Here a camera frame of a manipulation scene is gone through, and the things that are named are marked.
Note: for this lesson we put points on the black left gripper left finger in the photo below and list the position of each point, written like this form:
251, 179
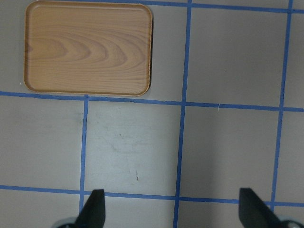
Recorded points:
93, 213

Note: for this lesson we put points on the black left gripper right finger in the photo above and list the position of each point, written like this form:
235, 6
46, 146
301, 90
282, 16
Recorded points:
254, 213

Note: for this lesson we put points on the wooden tray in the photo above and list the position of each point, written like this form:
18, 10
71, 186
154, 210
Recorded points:
88, 48

